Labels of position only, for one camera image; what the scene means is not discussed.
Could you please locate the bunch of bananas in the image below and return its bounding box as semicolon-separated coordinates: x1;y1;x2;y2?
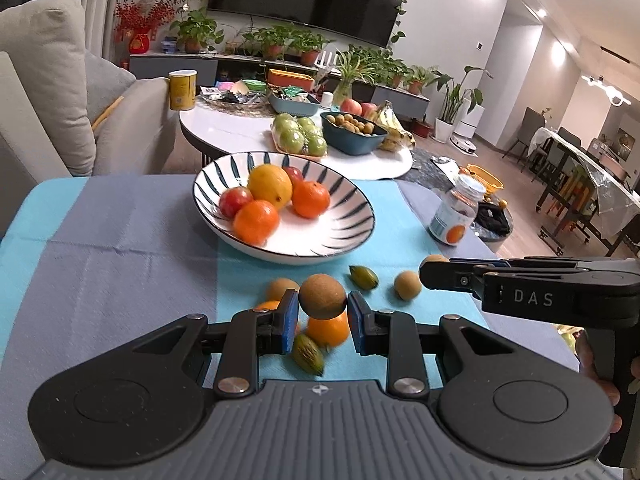
367;101;416;152

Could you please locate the white robot vacuum dock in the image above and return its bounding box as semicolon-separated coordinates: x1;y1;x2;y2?
452;99;485;151

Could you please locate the dark blue bowl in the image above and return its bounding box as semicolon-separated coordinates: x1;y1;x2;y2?
320;111;389;155

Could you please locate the red berry bouquet vase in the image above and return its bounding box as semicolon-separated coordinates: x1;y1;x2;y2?
114;0;182;55

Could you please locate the green olive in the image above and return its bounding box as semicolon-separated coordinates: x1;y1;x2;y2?
348;265;380;290
291;333;326;376

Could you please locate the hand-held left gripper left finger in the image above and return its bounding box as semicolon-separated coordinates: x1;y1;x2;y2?
107;289;301;399

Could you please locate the orange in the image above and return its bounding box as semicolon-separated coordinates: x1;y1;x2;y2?
232;200;280;247
291;180;332;219

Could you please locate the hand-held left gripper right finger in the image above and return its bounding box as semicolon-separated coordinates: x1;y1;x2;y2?
346;291;538;398

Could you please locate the yellow canister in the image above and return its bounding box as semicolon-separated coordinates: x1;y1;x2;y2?
168;69;198;111

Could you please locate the tray of green apples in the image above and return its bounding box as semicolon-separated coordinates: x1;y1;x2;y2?
270;112;329;157

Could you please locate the orange box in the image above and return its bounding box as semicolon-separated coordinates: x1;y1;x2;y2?
266;67;316;90

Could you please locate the blue grey tablecloth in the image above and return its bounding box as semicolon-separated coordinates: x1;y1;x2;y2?
0;174;581;396

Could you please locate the snack platter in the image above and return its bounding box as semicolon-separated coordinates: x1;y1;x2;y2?
200;80;273;111

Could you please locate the white black striped bowl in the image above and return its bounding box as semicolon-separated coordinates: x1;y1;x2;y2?
193;152;376;266

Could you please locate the white round coffee table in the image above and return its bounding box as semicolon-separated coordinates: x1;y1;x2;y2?
179;94;414;181

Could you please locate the tall plant in white pot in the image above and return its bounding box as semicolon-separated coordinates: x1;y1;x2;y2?
432;65;493;143

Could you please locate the beige sofa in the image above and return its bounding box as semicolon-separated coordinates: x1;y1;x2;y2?
0;0;173;241

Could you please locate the teal tray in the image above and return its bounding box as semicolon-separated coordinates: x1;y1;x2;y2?
268;87;323;115

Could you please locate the black cloth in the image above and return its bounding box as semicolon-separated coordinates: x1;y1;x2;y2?
472;201;512;235

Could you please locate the dining chair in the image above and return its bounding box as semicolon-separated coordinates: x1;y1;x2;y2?
502;107;548;173

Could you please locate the dark marble round table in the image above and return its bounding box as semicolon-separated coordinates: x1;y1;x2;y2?
407;149;516;255

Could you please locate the white curtain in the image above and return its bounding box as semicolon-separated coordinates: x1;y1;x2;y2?
80;0;126;61

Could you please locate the dining table with cloth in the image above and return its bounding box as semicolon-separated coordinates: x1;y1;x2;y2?
530;127;640;258

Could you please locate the person's right hand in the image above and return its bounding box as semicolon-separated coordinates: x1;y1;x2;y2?
574;329;624;437

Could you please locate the plant in glass vase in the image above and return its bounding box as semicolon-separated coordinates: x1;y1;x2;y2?
332;47;381;106

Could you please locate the clear bottle with orange label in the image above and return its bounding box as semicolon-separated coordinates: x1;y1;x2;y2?
428;176;487;247

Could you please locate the potted green plant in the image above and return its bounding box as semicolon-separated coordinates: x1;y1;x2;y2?
242;25;296;61
170;7;225;54
404;66;441;96
372;50;408;90
290;32;333;67

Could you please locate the pile of longans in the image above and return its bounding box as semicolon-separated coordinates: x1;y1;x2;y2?
327;113;382;137

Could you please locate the grey television cabinet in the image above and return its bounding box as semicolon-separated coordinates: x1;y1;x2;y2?
129;51;432;107

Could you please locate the white ceiling lamp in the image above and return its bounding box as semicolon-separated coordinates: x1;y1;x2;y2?
580;74;630;107

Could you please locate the orange plastic basket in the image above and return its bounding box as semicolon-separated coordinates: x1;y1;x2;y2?
459;164;503;196

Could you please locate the yellow lemon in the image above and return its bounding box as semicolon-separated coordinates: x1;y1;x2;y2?
247;164;293;211

